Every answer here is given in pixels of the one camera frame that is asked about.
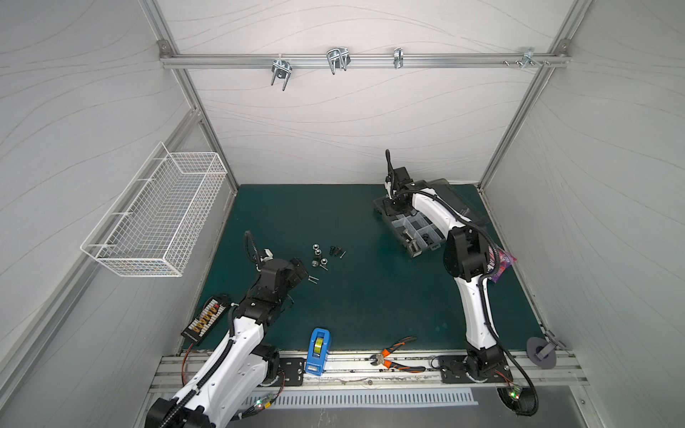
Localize screwdriver bit set case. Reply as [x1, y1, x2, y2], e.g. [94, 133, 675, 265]
[180, 294, 231, 345]

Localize metal hook clamp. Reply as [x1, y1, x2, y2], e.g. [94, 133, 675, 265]
[394, 47, 404, 70]

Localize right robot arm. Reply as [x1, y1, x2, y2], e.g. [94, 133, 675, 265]
[384, 165, 507, 383]

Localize metal U-bolt clamp left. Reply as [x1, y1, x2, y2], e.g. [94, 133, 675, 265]
[270, 57, 293, 91]

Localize grey tape spool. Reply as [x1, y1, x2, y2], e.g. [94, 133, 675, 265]
[526, 337, 557, 369]

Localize white wire basket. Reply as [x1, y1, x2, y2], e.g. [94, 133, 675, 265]
[80, 143, 228, 277]

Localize pink Fox's candy bag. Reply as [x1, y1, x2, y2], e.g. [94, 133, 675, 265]
[488, 245, 517, 283]

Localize aluminium crossbar rail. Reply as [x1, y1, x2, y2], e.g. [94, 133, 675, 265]
[161, 51, 572, 70]

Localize metal U-bolt clamp middle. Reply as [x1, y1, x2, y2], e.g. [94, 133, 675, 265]
[326, 46, 351, 75]

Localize blue tape dispenser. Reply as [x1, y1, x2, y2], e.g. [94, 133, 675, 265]
[304, 328, 331, 376]

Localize metal u-bolt clamp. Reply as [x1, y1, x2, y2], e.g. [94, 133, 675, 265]
[326, 46, 351, 75]
[270, 57, 293, 91]

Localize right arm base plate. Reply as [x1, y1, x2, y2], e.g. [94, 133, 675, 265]
[437, 354, 512, 384]

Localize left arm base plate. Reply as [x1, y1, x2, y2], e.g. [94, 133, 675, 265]
[260, 358, 305, 387]

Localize orange handled pliers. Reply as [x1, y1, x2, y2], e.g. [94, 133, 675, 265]
[368, 335, 427, 374]

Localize metal bracket right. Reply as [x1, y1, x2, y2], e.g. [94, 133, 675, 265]
[503, 47, 551, 70]

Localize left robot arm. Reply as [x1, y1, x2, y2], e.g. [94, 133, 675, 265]
[144, 258, 309, 427]

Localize clear compartment organizer box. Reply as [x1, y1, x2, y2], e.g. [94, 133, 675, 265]
[374, 178, 491, 258]

